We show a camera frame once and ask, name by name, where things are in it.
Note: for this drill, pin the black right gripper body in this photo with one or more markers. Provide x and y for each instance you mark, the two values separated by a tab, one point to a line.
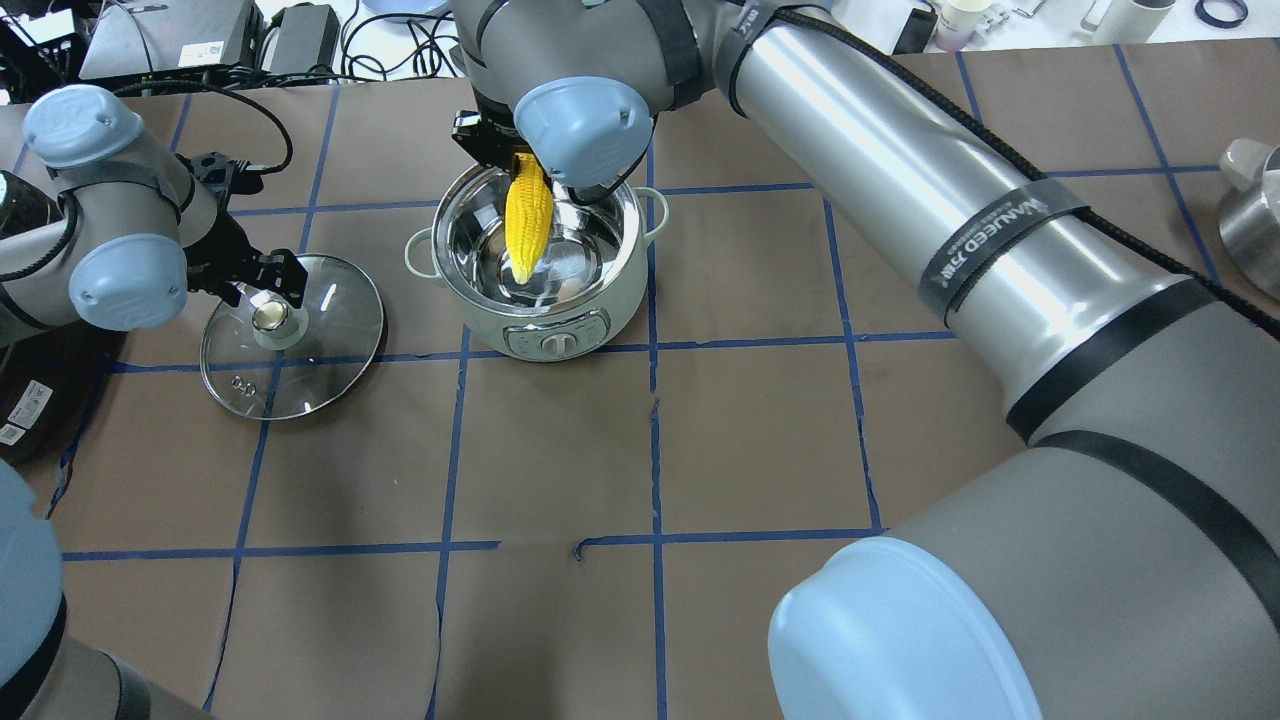
493	150

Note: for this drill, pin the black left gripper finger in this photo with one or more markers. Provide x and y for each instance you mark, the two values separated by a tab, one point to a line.
229	293
280	272

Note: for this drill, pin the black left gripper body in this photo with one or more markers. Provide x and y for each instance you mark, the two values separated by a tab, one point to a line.
217	252

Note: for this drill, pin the yellow plastic corn cob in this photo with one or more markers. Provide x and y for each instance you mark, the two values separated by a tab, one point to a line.
529	213

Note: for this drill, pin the glass pot lid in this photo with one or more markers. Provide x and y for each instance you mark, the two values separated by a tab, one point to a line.
268	360

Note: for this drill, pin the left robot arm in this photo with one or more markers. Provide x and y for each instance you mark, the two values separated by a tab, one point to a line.
138	231

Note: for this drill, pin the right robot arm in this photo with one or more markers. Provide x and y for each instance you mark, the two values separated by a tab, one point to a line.
1124	564

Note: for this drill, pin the pale green electric pot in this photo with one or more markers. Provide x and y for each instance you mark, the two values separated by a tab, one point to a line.
585	289

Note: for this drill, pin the steel steamer pot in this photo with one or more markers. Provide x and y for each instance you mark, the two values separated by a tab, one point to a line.
1249	212

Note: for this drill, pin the black power adapter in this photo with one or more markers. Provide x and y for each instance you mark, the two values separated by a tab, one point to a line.
303	41

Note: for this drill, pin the purple white cup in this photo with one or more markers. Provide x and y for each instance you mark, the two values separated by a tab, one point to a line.
957	21

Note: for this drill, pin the white cup dark lid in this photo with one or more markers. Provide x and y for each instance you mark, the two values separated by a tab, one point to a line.
1124	22

